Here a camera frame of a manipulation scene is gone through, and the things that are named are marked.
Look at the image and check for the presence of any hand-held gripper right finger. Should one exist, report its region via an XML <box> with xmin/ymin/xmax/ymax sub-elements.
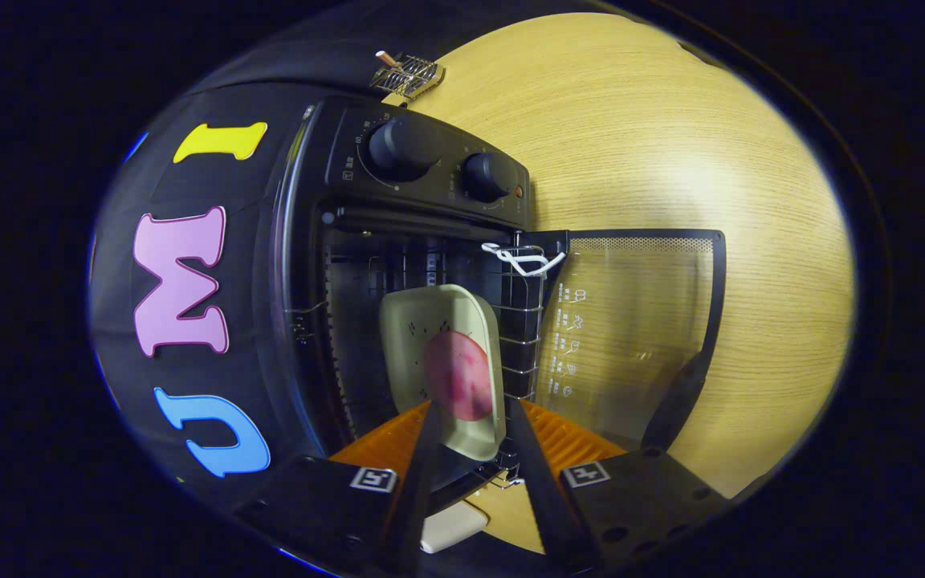
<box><xmin>507</xmin><ymin>397</ymin><xmax>732</xmax><ymax>575</ymax></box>

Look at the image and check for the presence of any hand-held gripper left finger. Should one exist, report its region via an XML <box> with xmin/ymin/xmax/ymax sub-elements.
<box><xmin>234</xmin><ymin>399</ymin><xmax>443</xmax><ymax>578</ymax></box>

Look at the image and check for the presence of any pink round food slice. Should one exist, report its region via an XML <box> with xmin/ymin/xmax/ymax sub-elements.
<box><xmin>424</xmin><ymin>331</ymin><xmax>493</xmax><ymax>422</ymax></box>

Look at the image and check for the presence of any cream rectangular tray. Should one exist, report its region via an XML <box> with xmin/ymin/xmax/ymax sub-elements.
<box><xmin>379</xmin><ymin>283</ymin><xmax>507</xmax><ymax>462</ymax></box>

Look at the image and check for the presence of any toaster oven glass door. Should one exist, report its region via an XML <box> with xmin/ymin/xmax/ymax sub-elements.
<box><xmin>531</xmin><ymin>229</ymin><xmax>727</xmax><ymax>452</ymax></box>

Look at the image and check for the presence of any black toaster oven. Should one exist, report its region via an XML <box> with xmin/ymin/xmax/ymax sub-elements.
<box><xmin>266</xmin><ymin>96</ymin><xmax>727</xmax><ymax>515</ymax></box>

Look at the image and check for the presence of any white slot toaster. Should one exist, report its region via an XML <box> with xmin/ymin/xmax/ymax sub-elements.
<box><xmin>421</xmin><ymin>502</ymin><xmax>489</xmax><ymax>555</ymax></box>

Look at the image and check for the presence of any black oven knob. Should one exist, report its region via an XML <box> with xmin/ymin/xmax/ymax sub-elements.
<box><xmin>368</xmin><ymin>116</ymin><xmax>439</xmax><ymax>181</ymax></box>
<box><xmin>461</xmin><ymin>153</ymin><xmax>515</xmax><ymax>201</ymax></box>

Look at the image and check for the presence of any oven wire rack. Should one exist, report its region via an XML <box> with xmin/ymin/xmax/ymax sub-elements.
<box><xmin>326</xmin><ymin>241</ymin><xmax>548</xmax><ymax>402</ymax></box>

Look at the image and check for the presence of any metal wire basket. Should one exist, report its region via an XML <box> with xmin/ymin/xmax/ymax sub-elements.
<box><xmin>369</xmin><ymin>53</ymin><xmax>446</xmax><ymax>99</ymax></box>

